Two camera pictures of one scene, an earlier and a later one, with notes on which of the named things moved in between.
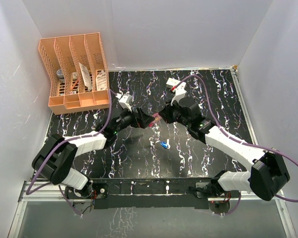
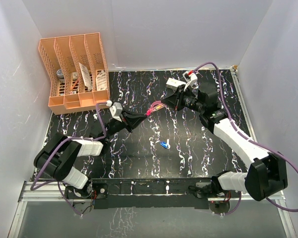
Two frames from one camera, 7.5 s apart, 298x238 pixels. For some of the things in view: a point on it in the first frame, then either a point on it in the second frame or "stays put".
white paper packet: (86, 76) stays put
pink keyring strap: (157, 118) → (155, 106)
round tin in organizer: (60, 75) stays put
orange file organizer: (79, 72) stays put
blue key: (164, 144) stays put
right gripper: (166, 112) → (180, 93)
